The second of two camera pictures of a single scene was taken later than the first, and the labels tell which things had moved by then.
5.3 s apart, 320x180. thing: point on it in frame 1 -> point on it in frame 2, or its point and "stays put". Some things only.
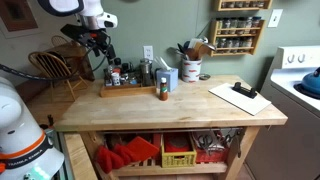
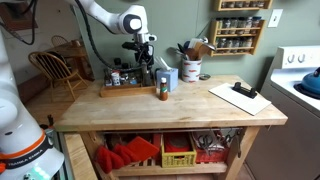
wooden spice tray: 129,89 stays put
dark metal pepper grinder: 145,73 stays put
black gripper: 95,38 -> 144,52
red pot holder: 141,148 stays put
